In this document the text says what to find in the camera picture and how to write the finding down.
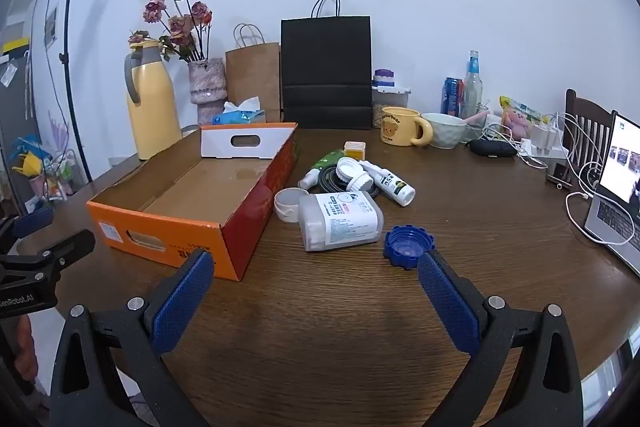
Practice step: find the dried pink flowers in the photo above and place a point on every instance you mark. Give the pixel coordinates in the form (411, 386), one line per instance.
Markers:
(177, 24)

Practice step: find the grey refrigerator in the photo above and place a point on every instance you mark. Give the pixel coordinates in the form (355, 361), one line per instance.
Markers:
(12, 117)

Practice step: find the white power strip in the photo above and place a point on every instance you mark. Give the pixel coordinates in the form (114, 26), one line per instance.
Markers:
(560, 152)

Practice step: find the colourful clutter pile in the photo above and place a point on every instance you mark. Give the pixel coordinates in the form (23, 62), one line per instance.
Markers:
(30, 167)

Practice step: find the pale green bowl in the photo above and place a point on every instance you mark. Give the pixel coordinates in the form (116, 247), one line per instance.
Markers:
(442, 132)

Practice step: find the yellow green snack packet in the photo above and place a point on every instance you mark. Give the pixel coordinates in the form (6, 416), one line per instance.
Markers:
(510, 103)

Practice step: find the dark wooden chair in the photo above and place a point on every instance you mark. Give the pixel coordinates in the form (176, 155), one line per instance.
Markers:
(575, 107)

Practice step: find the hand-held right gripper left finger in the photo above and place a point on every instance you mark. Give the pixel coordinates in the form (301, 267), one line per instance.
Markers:
(182, 302)

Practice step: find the blue drink can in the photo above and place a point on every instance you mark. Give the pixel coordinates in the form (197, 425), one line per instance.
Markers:
(451, 97)

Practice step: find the black smartphone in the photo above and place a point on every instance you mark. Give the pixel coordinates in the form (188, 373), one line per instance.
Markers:
(559, 174)

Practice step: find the white wide ribbed lid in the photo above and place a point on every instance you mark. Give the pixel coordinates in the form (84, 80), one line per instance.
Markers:
(290, 205)

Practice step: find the clear glass bottle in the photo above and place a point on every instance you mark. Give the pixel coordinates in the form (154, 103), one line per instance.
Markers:
(472, 92)

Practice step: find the black paper bag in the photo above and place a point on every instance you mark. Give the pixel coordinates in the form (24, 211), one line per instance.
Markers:
(325, 67)

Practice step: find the clear grain storage container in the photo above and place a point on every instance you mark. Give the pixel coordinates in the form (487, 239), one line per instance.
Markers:
(392, 99)

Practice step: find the pink spoon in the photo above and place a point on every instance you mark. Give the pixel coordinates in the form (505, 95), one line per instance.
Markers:
(475, 118)

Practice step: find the yellow bear mug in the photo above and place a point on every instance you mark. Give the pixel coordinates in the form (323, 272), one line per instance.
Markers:
(397, 127)

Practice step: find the white power adapter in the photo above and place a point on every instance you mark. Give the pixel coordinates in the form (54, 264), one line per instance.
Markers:
(536, 137)
(548, 138)

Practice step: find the brown paper bag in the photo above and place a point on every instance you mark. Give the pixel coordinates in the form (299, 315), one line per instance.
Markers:
(252, 77)

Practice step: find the paper note on wall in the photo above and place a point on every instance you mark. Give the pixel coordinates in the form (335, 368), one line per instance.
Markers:
(51, 29)

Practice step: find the white spray bottle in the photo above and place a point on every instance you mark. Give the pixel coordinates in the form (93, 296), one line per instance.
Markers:
(392, 187)

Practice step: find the orange red cardboard box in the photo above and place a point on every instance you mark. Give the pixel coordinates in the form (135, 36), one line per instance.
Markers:
(200, 187)

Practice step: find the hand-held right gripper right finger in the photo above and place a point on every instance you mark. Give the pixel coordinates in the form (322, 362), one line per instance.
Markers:
(447, 307)

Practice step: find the person's left forearm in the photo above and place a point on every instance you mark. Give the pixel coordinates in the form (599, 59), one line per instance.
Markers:
(25, 352)

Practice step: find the purple white round tub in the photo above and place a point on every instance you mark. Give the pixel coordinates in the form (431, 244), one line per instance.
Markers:
(385, 79)

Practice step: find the green bottle with white cap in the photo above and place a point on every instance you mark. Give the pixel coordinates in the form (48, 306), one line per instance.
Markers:
(327, 159)

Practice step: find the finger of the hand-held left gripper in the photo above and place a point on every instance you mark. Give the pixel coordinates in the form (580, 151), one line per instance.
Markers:
(35, 222)
(70, 247)

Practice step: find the yellow thermos jug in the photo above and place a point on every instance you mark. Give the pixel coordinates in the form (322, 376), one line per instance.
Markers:
(152, 107)

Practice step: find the black zip pouch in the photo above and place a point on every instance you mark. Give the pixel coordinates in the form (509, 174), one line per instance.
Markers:
(492, 148)

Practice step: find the cream yellow charger plug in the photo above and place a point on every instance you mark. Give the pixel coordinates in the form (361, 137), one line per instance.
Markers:
(355, 151)

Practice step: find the pink speckled vase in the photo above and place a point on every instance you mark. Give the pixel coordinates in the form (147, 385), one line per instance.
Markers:
(207, 82)

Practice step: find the pink plush toy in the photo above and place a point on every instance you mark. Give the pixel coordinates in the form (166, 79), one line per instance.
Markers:
(517, 122)

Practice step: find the blue notched cap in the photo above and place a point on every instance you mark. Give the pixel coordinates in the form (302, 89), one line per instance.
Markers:
(405, 247)

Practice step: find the silver laptop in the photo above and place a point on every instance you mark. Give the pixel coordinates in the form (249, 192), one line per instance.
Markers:
(617, 157)

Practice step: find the white round jar lid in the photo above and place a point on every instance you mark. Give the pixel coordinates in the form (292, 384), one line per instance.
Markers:
(350, 167)

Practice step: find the blue tissue box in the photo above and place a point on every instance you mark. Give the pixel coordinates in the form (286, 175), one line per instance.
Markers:
(240, 118)

